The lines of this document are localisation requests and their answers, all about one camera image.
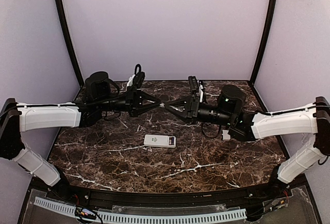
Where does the white remote control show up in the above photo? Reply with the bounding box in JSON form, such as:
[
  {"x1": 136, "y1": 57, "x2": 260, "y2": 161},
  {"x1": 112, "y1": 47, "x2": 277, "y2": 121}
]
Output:
[{"x1": 144, "y1": 134, "x2": 174, "y2": 148}]

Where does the white battery cover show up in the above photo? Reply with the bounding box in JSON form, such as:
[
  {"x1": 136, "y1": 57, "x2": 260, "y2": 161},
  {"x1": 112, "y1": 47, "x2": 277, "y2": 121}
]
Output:
[{"x1": 222, "y1": 130, "x2": 231, "y2": 141}]

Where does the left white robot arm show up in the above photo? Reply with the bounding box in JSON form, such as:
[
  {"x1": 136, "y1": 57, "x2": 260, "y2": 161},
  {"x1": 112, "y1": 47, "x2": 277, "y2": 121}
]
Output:
[{"x1": 1, "y1": 71, "x2": 161, "y2": 190}]

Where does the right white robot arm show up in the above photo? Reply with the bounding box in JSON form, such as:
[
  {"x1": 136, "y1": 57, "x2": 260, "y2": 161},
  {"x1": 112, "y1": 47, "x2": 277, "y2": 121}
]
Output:
[{"x1": 164, "y1": 85, "x2": 329, "y2": 196}]

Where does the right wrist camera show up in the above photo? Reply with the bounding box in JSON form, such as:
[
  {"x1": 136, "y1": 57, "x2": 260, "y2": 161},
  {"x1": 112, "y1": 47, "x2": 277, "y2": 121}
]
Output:
[{"x1": 188, "y1": 76, "x2": 199, "y2": 94}]

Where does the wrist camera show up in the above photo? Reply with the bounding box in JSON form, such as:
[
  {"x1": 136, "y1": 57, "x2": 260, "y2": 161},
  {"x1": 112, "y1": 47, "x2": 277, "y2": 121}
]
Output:
[
  {"x1": 188, "y1": 76, "x2": 199, "y2": 94},
  {"x1": 132, "y1": 63, "x2": 145, "y2": 89}
]

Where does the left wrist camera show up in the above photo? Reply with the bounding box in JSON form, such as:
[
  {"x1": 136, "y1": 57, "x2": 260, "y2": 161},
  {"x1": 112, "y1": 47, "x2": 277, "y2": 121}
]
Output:
[{"x1": 132, "y1": 63, "x2": 145, "y2": 89}]

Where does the black front table rail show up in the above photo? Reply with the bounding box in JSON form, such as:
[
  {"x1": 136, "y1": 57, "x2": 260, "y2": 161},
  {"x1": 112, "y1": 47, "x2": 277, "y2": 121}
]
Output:
[{"x1": 59, "y1": 182, "x2": 274, "y2": 209}]

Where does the white slotted cable duct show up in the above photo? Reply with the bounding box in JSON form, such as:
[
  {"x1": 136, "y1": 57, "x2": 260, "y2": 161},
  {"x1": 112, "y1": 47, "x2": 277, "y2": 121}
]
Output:
[{"x1": 34, "y1": 197, "x2": 247, "y2": 223}]

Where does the left black frame post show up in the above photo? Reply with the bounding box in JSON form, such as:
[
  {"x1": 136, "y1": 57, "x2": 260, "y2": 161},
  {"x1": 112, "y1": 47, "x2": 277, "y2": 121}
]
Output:
[{"x1": 55, "y1": 0, "x2": 84, "y2": 88}]

